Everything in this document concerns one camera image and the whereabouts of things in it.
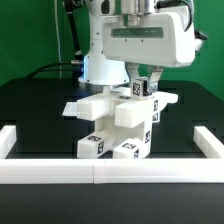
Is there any white chair backrest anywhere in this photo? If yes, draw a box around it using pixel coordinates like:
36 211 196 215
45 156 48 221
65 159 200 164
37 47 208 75
76 85 179 129

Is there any black cable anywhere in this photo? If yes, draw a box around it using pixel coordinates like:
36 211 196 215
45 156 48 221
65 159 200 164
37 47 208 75
26 0 84 80

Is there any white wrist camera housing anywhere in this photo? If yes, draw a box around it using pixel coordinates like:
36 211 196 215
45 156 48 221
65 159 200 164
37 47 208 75
194 30 208 52

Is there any white cable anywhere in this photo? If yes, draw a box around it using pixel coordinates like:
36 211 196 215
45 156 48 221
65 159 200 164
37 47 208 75
53 0 63 79

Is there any white tagged cube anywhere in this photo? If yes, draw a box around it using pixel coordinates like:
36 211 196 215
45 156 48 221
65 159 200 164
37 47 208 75
152 113 159 123
131 77 149 98

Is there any white U-shaped frame wall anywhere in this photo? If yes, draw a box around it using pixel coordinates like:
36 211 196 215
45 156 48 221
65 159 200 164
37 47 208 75
0 126 224 184

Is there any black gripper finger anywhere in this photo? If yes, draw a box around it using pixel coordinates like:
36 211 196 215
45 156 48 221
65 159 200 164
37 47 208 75
125 62 139 82
147 65 163 95

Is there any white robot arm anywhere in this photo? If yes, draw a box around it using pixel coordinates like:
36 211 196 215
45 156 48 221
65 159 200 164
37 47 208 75
83 0 195 95

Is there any white base tag plate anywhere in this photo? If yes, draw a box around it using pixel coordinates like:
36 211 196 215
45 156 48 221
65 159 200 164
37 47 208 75
62 102 78 117

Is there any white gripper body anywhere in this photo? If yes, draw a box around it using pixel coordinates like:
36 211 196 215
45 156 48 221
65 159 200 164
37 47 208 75
102 6 195 67

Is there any white chair seat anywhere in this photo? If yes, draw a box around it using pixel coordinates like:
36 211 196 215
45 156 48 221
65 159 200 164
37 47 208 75
95 116 152 153

